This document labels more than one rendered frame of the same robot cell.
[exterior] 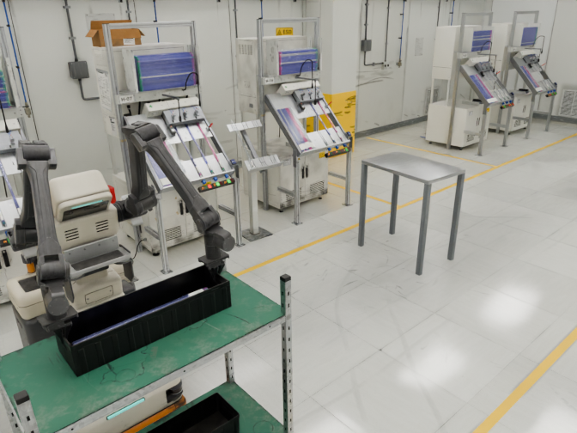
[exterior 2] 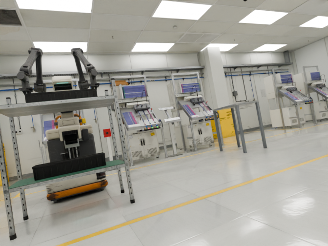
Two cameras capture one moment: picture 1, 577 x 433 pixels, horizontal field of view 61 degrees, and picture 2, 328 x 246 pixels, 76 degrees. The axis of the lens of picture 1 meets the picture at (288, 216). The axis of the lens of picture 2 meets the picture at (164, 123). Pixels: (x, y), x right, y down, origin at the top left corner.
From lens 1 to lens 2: 1.66 m
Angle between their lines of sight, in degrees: 30
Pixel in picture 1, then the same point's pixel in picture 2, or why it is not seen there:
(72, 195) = (57, 79)
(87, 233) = not seen: hidden behind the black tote
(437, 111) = (274, 112)
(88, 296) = (63, 122)
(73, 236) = not seen: hidden behind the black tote
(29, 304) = (49, 133)
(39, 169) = (33, 51)
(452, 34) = (270, 78)
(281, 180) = (188, 134)
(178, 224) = (140, 150)
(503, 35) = (301, 77)
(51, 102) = (104, 118)
